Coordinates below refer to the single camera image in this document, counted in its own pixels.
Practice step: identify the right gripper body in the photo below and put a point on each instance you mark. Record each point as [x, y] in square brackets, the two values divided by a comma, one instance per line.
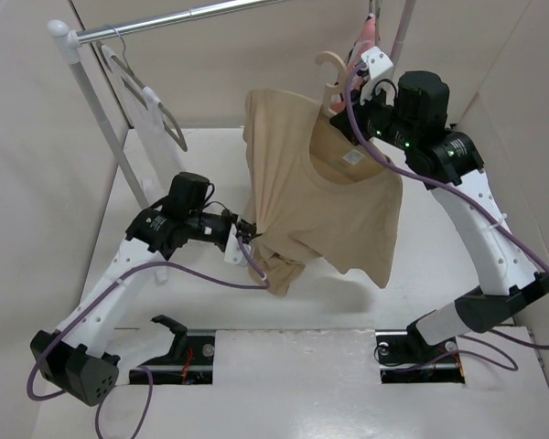
[376, 116]

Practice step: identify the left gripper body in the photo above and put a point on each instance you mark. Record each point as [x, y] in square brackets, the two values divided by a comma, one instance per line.
[240, 227]

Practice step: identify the beige t shirt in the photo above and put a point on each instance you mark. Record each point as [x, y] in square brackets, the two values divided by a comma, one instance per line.
[307, 202]

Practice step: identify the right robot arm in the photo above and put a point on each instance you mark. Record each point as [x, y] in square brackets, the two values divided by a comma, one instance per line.
[402, 126]

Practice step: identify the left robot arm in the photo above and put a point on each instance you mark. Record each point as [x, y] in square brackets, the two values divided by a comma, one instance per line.
[81, 355]

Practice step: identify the grey hanger left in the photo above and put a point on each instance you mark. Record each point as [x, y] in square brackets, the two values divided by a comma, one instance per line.
[157, 118]

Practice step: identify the white garment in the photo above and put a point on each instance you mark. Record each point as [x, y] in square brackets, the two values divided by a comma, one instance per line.
[161, 137]

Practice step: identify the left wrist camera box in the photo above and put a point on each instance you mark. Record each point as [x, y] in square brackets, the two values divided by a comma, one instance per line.
[237, 248]

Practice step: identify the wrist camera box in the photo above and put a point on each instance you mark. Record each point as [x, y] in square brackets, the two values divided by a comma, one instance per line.
[377, 66]
[237, 248]

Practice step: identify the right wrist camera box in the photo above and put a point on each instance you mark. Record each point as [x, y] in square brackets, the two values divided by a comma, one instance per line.
[377, 66]

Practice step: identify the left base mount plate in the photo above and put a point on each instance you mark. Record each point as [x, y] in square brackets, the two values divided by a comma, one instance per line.
[190, 365]

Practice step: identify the base mount plate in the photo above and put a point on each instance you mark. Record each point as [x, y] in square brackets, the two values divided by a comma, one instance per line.
[401, 364]
[190, 365]

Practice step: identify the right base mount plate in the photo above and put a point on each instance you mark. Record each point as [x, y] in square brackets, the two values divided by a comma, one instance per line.
[401, 364]

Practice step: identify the clothes rack frame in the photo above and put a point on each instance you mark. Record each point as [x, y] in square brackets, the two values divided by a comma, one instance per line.
[68, 42]

